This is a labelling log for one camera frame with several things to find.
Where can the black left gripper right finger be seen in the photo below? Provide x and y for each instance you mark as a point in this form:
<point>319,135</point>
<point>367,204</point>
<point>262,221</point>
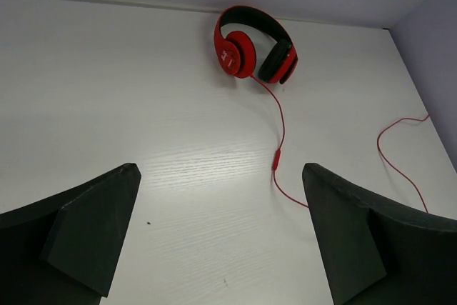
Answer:
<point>376,250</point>

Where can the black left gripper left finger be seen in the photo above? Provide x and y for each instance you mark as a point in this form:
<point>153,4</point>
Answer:
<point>65,248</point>

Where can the red black headphones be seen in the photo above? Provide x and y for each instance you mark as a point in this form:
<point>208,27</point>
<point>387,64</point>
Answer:
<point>237,54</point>

